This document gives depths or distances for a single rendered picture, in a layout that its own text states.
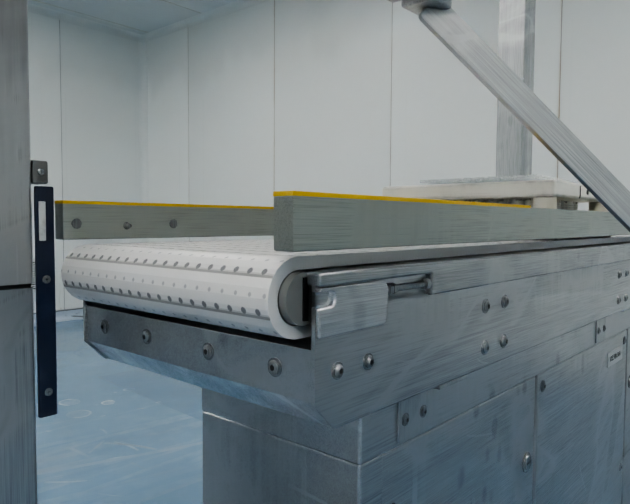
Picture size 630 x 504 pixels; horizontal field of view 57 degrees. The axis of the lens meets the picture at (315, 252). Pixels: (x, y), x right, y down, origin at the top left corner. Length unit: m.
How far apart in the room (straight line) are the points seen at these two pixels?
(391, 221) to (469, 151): 3.63
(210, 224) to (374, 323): 0.29
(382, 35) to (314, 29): 0.68
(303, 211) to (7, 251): 0.29
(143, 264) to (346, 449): 0.21
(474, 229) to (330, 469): 0.23
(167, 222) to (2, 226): 0.15
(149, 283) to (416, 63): 3.98
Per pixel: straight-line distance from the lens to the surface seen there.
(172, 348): 0.46
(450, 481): 0.64
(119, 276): 0.46
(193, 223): 0.62
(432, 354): 0.47
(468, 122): 4.05
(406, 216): 0.41
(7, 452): 0.58
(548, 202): 0.75
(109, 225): 0.57
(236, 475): 0.59
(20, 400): 0.57
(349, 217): 0.36
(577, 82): 3.84
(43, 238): 0.55
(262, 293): 0.34
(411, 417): 0.53
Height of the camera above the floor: 0.96
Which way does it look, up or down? 3 degrees down
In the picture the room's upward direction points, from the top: straight up
